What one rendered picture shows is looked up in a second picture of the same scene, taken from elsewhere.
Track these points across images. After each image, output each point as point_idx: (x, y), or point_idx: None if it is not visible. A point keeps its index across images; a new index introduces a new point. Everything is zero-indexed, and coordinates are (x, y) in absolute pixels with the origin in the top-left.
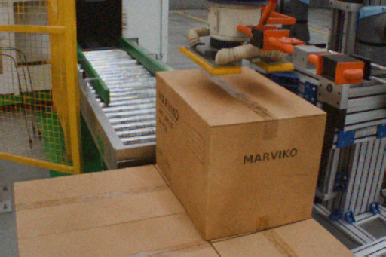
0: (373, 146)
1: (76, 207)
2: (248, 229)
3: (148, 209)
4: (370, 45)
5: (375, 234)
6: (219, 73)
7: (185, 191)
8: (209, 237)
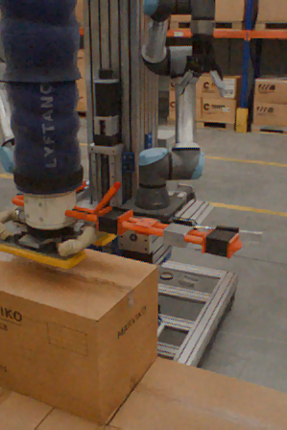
0: None
1: None
2: (125, 394)
3: (17, 425)
4: (156, 188)
5: (174, 343)
6: (73, 265)
7: (50, 387)
8: (104, 420)
